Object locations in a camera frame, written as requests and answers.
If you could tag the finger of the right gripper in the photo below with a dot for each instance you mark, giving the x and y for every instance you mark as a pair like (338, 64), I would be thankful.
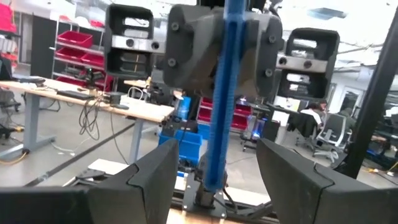
(264, 46)
(192, 46)

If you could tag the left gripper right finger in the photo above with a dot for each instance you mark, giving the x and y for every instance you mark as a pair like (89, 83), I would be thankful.
(311, 193)

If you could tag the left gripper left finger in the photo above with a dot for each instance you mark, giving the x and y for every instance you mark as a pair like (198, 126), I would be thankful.
(146, 189)

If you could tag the dark blue razor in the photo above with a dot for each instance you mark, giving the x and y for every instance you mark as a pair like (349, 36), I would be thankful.
(225, 109)

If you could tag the background wood desk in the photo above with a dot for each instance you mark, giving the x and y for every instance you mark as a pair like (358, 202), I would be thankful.
(135, 83)

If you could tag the red shelving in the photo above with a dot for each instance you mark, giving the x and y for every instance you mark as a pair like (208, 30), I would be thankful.
(74, 40)

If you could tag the small black box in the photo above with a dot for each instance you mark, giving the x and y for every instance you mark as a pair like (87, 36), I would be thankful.
(113, 97)

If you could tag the blue cylinder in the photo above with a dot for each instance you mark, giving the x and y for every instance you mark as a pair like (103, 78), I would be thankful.
(184, 107)

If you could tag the blue plastic tote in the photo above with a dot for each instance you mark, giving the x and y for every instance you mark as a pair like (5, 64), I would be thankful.
(189, 146)

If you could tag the grey mesh office chair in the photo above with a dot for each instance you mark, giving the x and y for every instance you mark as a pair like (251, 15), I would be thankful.
(334, 130)

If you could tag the wood desk grey legs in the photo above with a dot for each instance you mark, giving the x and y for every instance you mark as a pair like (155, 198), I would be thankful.
(146, 110)

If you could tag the black office chair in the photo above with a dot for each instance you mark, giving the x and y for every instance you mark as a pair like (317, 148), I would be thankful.
(303, 124)

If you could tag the red bins low rack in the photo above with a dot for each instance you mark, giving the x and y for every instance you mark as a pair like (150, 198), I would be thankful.
(241, 113)

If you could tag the flat black device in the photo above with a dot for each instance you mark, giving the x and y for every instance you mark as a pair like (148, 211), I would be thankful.
(74, 94)

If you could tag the person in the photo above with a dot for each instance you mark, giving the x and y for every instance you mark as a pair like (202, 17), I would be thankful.
(348, 118)
(312, 113)

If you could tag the black camera on stand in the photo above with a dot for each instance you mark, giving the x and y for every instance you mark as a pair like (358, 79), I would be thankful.
(91, 76)

